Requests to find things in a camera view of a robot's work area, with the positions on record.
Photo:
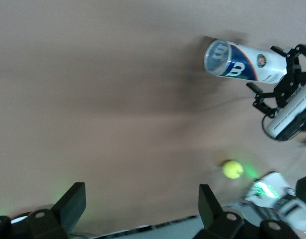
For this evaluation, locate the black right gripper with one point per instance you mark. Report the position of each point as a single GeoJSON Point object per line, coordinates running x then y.
{"type": "Point", "coordinates": [289, 87]}

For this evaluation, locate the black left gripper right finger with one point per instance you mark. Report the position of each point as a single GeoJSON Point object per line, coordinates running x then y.
{"type": "Point", "coordinates": [212, 214]}

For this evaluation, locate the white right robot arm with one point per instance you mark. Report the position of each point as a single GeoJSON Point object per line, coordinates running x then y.
{"type": "Point", "coordinates": [277, 184]}

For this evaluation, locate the white blue tennis ball can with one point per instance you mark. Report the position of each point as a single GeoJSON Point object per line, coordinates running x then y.
{"type": "Point", "coordinates": [242, 64]}

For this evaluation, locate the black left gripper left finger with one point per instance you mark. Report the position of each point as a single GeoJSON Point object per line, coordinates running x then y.
{"type": "Point", "coordinates": [68, 206]}

